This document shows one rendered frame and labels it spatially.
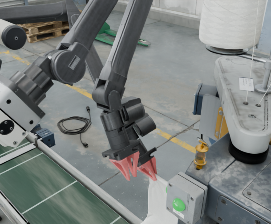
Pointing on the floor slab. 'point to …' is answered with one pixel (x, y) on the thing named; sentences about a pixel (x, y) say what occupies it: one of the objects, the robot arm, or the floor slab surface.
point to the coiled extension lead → (76, 129)
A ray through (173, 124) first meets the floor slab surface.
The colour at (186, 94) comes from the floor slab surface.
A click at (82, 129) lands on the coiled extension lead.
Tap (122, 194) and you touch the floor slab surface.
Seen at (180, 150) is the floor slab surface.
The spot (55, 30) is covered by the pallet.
